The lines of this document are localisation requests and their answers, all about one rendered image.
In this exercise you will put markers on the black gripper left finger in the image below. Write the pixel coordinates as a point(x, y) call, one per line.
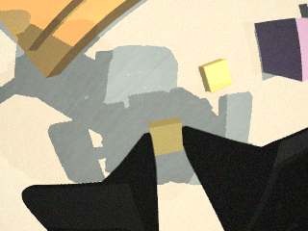
point(127, 198)

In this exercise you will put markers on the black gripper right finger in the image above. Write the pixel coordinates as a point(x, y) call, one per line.
point(236, 176)

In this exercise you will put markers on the pink cube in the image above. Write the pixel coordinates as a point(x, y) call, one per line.
point(284, 47)

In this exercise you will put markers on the pale yellow square board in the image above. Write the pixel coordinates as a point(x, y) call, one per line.
point(53, 32)

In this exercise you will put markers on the yellow block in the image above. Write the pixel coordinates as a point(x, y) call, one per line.
point(166, 135)
point(216, 75)

